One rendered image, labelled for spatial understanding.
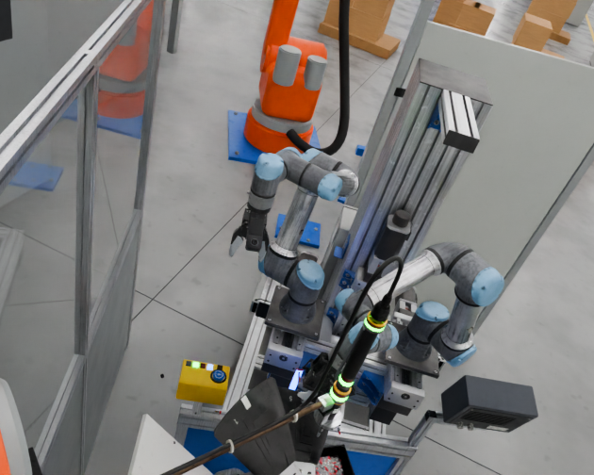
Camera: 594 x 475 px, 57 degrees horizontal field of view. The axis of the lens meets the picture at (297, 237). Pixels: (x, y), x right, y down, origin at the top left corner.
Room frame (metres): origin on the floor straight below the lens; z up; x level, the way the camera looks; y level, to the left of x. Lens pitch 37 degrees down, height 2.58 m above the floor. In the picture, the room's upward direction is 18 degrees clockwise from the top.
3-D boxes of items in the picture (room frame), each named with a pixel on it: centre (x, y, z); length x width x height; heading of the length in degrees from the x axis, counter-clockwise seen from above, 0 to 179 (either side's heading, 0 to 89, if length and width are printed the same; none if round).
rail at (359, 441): (1.22, -0.24, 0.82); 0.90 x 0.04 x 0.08; 101
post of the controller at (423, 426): (1.30, -0.66, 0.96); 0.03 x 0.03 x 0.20; 11
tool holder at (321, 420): (0.84, -0.21, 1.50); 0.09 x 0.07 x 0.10; 136
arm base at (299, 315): (1.61, -0.09, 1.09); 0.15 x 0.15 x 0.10
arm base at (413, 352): (1.62, -0.59, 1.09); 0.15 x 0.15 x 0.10
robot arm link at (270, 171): (1.32, 0.13, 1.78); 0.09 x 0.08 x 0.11; 163
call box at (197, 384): (1.14, 0.15, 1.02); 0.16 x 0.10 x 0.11; 101
